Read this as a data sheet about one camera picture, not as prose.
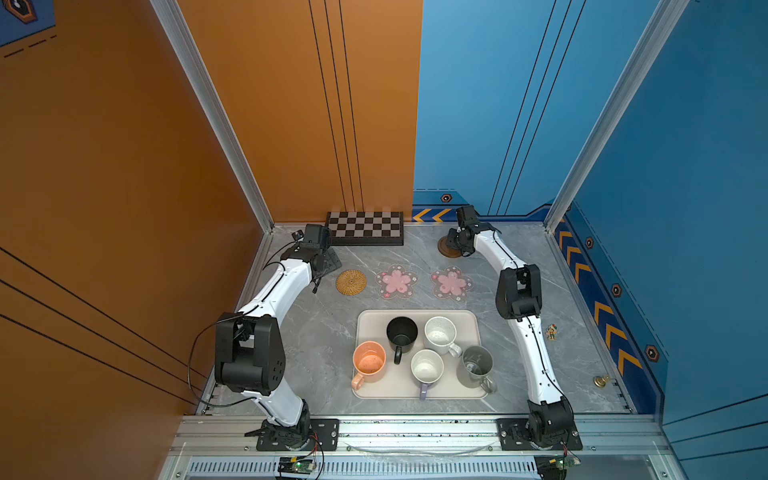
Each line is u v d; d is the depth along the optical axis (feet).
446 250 3.67
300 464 2.32
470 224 2.98
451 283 3.39
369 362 2.73
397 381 2.69
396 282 3.37
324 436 2.42
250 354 1.50
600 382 2.65
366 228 3.80
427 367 2.75
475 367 2.67
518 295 2.28
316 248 2.29
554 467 2.30
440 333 2.93
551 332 2.96
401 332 2.72
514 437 2.38
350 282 3.36
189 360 1.56
